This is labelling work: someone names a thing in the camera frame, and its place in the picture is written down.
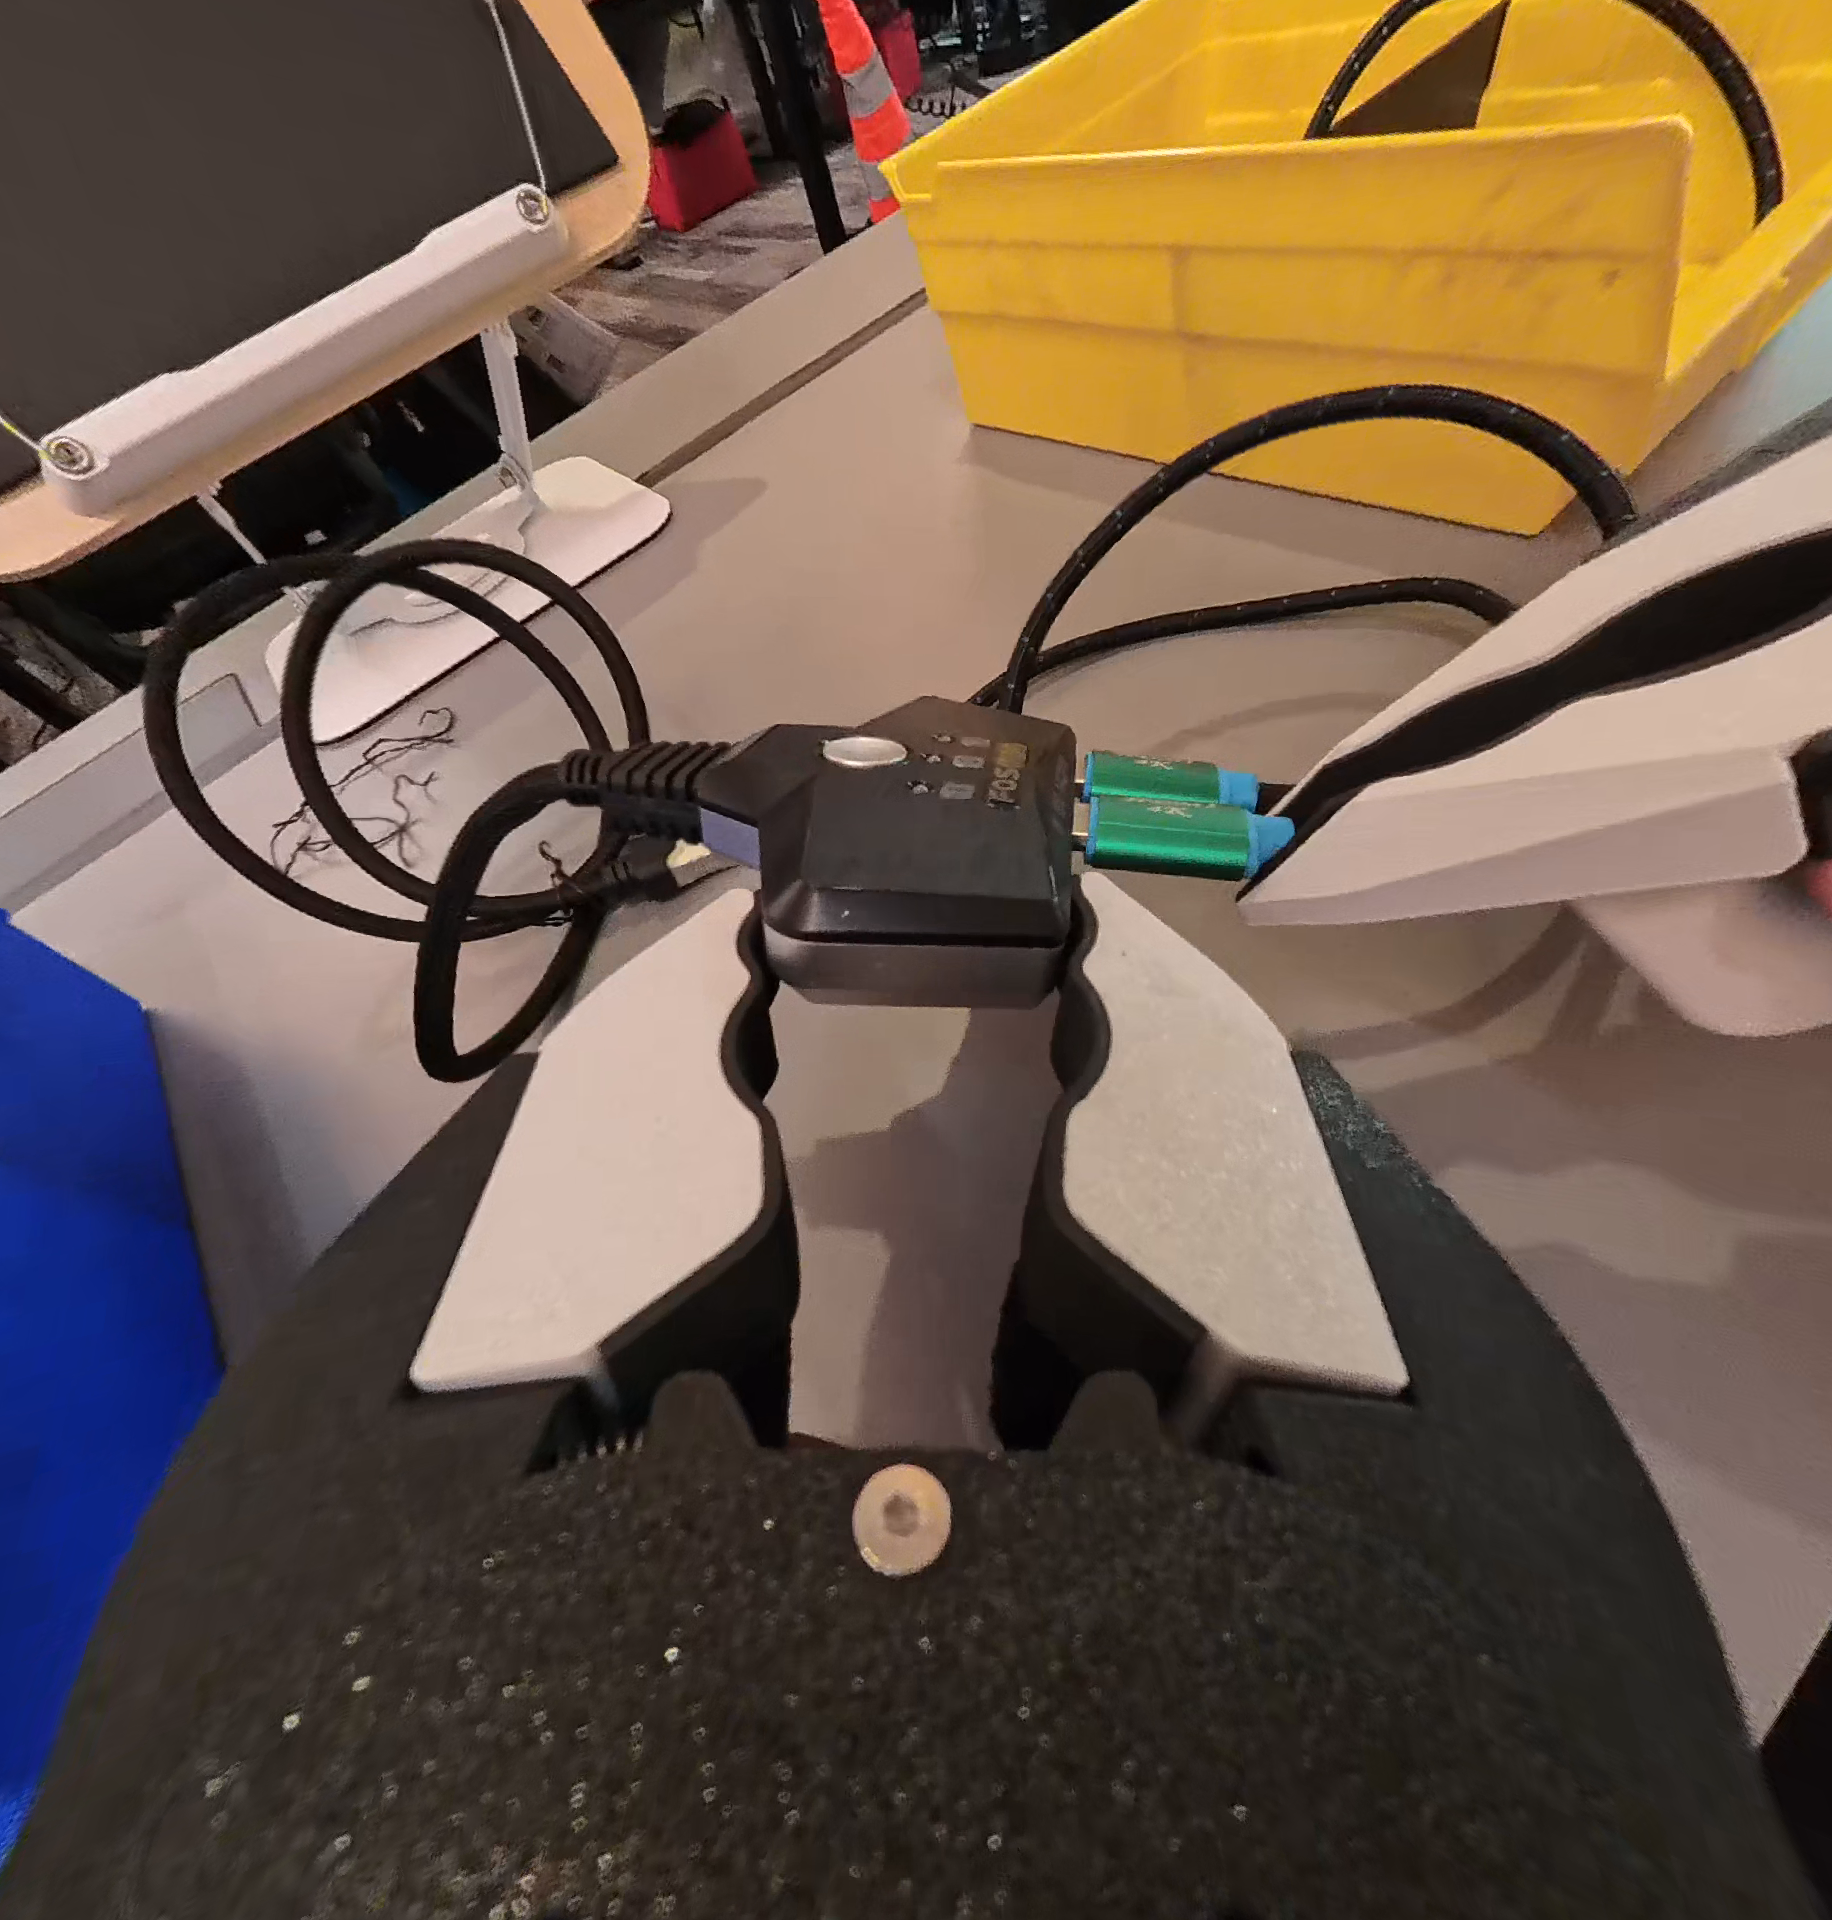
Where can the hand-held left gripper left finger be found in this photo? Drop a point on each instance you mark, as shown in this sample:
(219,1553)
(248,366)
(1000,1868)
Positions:
(586,1232)

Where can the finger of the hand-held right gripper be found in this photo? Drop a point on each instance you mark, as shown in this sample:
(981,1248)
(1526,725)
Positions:
(1579,826)
(1698,570)

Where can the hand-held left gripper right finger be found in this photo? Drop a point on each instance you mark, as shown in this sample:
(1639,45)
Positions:
(1231,1232)

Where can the yellow plastic bin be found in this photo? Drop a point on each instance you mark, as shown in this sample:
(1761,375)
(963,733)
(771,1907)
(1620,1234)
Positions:
(1305,270)

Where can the black bin divider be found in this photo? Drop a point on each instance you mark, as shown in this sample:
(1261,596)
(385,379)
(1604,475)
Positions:
(1469,88)

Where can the blue plastic bin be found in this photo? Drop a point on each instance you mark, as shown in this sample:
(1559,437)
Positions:
(60,1352)

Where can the orange traffic cone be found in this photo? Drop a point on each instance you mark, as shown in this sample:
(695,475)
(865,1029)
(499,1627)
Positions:
(865,74)

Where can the red box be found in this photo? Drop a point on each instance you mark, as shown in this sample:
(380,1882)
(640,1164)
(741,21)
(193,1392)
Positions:
(702,168)

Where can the wooden-framed black panel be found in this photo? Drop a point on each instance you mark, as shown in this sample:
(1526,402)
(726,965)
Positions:
(198,152)

